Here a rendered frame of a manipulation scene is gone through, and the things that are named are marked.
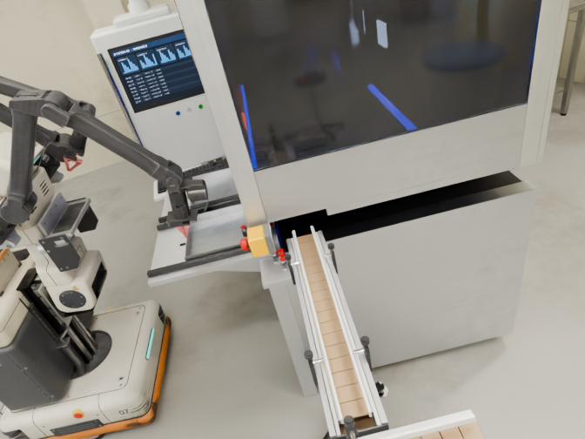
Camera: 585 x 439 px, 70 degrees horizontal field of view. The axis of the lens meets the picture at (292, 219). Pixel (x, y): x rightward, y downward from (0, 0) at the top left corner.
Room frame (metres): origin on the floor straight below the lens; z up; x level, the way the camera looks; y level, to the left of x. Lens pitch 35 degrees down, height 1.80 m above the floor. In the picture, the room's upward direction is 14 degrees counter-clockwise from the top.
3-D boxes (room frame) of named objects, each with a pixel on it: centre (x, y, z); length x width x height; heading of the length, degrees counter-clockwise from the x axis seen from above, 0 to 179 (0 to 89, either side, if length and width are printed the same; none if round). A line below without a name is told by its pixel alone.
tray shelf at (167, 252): (1.49, 0.31, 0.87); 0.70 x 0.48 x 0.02; 0
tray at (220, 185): (1.66, 0.24, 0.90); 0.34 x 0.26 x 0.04; 90
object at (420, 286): (2.16, -0.35, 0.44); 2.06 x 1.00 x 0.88; 0
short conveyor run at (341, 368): (0.78, -0.03, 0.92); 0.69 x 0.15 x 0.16; 0
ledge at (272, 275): (1.06, 0.07, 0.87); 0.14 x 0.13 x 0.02; 90
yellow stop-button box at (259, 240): (1.07, 0.12, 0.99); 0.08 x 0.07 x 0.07; 90
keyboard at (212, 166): (2.00, 0.45, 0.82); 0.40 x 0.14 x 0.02; 98
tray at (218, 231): (1.32, 0.24, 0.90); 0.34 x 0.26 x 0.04; 90
